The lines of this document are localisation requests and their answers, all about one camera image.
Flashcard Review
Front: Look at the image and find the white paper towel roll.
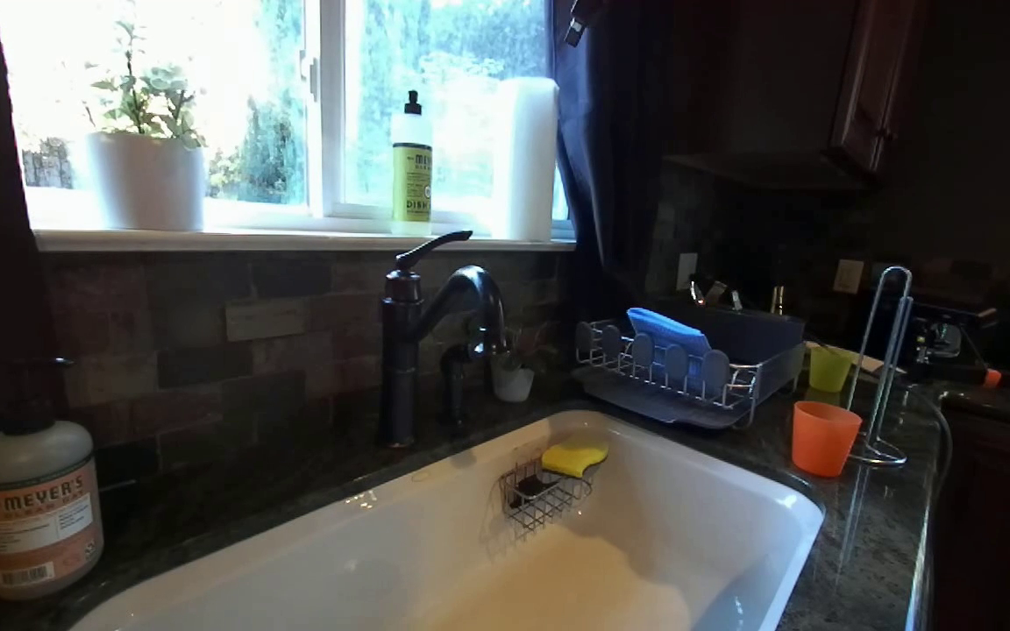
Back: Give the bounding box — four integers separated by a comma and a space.
500, 74, 564, 241

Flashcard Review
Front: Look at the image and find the small white cup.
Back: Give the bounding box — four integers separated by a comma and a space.
490, 361, 539, 407

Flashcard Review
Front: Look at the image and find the dark bronze faucet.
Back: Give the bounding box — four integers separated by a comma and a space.
375, 228, 510, 457

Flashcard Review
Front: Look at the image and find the yellow sponge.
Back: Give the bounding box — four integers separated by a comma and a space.
535, 437, 615, 485

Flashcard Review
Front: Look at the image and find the green label soap bottle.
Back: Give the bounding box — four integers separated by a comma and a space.
390, 89, 439, 228

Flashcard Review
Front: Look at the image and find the steel dish drying rack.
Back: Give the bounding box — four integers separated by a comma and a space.
570, 305, 809, 434

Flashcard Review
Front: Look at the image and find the navy blue curtain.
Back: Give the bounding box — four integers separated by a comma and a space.
542, 0, 698, 321

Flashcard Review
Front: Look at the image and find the white kitchen sink basin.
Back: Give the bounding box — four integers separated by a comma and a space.
65, 407, 826, 631

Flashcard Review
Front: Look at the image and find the green plastic cup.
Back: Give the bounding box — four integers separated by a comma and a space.
803, 344, 857, 401

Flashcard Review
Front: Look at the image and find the orange plastic cup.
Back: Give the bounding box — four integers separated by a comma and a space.
788, 395, 866, 485

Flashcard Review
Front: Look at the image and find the white plant pot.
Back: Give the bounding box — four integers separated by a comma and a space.
85, 129, 210, 236

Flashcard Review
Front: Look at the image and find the green potted plant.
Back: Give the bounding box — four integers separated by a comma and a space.
89, 18, 206, 150

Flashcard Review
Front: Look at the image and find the round cleanser canister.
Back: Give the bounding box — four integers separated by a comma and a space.
0, 354, 107, 603

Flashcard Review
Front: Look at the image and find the wall outlet plate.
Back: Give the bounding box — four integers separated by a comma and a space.
672, 250, 701, 294
831, 255, 868, 299

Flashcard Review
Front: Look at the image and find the white window frame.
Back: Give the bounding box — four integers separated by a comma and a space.
0, 0, 577, 255

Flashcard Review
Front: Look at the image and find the dark wooden wall cabinet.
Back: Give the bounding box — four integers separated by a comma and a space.
658, 0, 922, 195

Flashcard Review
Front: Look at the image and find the chrome wire paper towel holder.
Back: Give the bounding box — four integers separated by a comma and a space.
840, 264, 920, 472

